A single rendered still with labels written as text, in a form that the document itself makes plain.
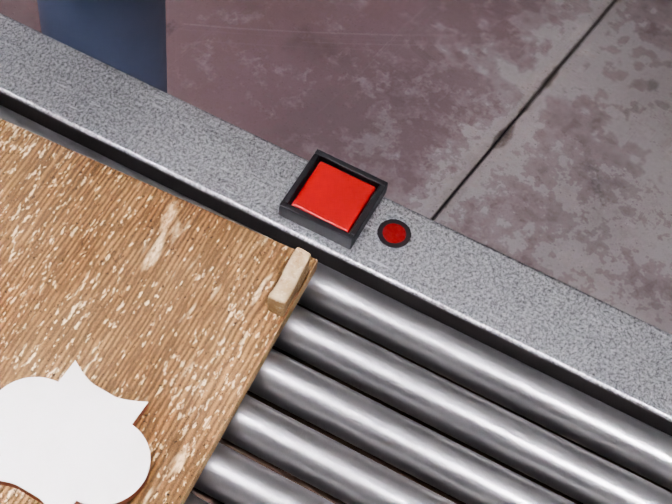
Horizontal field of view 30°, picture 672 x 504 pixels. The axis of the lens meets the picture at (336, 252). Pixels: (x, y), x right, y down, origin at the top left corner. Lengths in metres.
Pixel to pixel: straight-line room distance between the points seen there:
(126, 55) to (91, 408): 0.77
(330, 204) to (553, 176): 1.30
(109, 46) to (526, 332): 0.78
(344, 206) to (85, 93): 0.28
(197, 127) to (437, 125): 1.26
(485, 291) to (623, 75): 1.52
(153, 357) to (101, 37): 0.70
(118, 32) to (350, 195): 0.59
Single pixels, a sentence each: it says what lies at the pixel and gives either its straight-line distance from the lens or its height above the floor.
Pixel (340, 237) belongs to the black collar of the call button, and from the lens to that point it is 1.14.
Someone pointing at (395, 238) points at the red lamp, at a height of 0.92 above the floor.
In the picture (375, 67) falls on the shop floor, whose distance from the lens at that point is 2.51.
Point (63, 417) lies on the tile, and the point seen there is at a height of 0.95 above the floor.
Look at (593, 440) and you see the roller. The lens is 1.12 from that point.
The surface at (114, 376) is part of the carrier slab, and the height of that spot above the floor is 0.94.
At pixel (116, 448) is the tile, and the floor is 0.95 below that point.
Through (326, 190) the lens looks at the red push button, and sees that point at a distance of 1.17.
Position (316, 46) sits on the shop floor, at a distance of 2.54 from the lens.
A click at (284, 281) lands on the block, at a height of 0.96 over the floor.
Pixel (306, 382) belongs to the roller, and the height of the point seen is 0.92.
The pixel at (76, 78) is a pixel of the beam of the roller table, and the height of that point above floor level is 0.92.
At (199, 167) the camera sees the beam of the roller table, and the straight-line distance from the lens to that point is 1.20.
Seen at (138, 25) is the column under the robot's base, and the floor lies 0.64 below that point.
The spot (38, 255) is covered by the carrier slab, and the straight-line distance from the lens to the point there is 1.12.
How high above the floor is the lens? 1.88
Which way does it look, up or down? 57 degrees down
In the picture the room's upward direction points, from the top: 11 degrees clockwise
